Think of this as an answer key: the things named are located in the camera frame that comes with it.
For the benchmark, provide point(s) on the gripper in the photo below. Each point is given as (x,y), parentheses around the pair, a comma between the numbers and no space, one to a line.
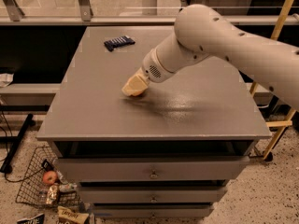
(151,68)

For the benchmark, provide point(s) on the orange fruit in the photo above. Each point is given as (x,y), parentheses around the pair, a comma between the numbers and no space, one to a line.
(138,93)

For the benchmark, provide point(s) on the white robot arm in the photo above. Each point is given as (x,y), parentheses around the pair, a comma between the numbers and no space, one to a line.
(201,32)

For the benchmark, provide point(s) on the blue rxbar blueberry wrapper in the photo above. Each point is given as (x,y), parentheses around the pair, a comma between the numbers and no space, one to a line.
(118,42)

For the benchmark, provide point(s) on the grey drawer cabinet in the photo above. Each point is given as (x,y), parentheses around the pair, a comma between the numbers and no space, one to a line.
(203,111)

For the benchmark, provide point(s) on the top grey drawer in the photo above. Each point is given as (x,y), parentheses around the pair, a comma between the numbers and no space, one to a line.
(152,169)

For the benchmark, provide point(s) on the grey drawer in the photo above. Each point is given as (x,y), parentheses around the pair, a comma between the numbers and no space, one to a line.
(148,211)
(152,169)
(190,194)

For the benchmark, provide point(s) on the middle grey drawer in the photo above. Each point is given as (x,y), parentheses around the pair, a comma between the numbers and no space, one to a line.
(190,194)

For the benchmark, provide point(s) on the red apple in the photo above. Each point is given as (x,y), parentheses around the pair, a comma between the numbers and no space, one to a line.
(50,177)

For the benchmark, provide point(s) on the crumpled white paper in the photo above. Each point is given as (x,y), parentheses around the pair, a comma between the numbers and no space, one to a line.
(5,79)

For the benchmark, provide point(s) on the bottom grey drawer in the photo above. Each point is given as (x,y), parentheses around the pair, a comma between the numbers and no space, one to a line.
(148,211)

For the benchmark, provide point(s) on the shiny foil snack packet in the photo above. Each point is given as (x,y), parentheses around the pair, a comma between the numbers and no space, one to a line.
(53,194)

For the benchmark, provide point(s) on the grey metal railing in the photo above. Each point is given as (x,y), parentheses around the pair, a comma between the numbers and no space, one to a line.
(75,12)

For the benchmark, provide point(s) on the tan snack bag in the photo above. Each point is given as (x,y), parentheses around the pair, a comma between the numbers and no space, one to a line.
(67,216)

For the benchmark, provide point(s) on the black metal stand leg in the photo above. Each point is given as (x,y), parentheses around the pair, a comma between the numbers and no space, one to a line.
(15,141)

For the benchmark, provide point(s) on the dark blue snack bag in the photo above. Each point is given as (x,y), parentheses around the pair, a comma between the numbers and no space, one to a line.
(38,219)

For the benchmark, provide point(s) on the black wire basket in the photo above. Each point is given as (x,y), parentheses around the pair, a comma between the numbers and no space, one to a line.
(33,190)

